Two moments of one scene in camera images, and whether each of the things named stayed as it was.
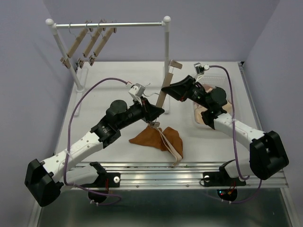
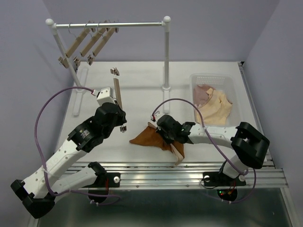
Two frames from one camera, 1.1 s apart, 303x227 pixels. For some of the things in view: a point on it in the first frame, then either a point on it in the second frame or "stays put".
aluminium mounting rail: [182, 175] stays put
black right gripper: [180, 90] -> [160, 131]
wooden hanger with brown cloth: [155, 137] -> [115, 72]
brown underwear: [169, 140] stays put
